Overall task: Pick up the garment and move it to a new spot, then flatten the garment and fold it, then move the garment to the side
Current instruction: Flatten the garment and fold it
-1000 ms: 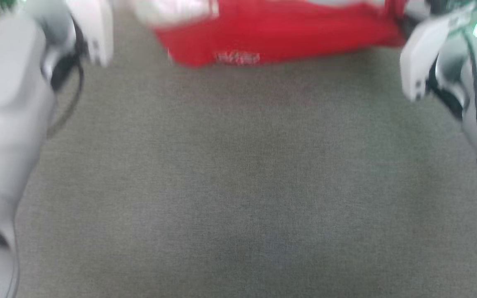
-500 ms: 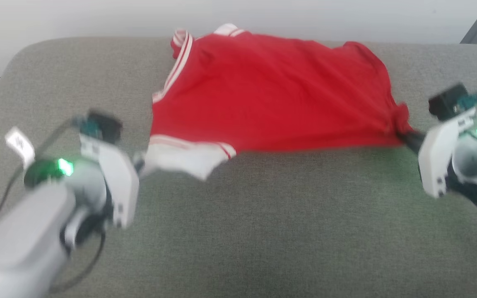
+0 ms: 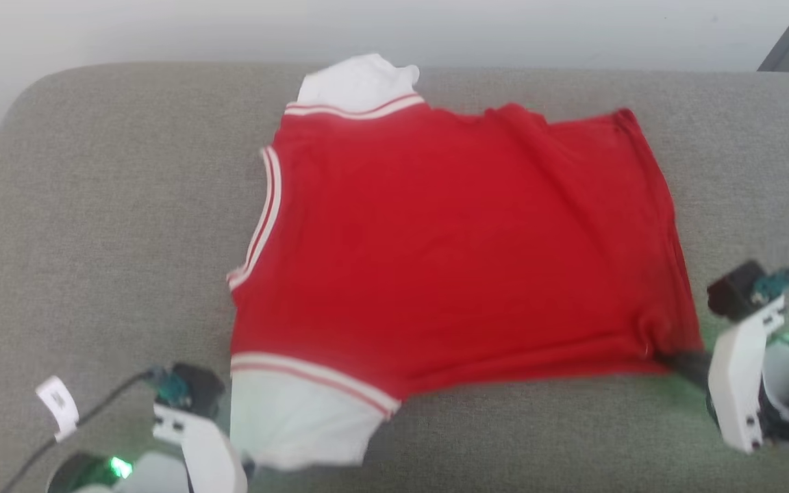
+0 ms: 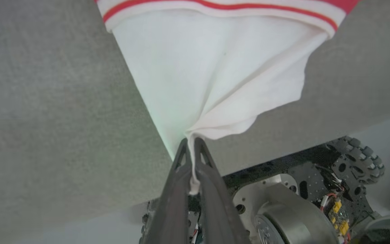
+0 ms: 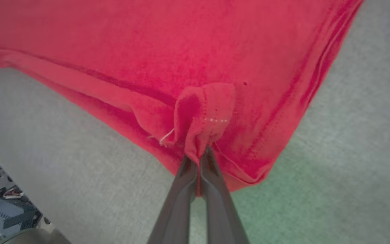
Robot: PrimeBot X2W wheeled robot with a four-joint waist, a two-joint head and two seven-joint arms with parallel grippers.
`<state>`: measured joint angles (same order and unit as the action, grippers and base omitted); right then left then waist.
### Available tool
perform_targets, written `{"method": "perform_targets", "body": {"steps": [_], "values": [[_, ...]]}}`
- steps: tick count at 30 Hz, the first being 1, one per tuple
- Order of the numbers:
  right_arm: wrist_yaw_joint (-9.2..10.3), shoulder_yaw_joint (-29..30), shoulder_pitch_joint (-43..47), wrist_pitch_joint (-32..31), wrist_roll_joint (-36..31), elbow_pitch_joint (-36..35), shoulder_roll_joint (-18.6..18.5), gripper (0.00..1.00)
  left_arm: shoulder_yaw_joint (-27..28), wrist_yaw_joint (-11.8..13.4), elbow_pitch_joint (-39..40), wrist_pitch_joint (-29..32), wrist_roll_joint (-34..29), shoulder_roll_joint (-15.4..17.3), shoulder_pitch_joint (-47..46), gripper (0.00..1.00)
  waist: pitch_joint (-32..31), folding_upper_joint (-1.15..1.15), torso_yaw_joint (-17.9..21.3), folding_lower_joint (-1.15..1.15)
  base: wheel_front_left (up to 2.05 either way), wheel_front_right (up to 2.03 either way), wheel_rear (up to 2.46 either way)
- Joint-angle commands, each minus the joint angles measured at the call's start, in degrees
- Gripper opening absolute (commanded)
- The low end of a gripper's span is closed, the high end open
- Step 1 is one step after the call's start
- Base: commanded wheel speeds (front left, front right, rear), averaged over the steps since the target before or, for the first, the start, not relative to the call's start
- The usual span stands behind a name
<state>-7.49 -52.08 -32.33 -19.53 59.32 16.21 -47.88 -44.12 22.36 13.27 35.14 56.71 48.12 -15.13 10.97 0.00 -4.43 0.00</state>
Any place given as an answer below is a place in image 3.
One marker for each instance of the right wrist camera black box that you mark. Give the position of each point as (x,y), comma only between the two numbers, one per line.
(744,287)

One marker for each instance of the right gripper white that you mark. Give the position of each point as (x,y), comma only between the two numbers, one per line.
(740,383)

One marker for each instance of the grey fabric sofa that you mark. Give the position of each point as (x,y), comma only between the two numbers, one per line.
(107,239)

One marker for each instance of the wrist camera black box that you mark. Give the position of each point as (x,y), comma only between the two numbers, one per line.
(192,390)
(744,287)

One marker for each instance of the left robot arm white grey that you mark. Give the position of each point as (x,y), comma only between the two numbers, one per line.
(127,476)

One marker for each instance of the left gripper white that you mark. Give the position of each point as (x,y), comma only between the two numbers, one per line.
(206,452)

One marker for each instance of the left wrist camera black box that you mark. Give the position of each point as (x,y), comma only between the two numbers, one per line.
(192,390)

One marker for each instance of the red and white jersey garment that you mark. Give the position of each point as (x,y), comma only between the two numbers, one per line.
(463,246)

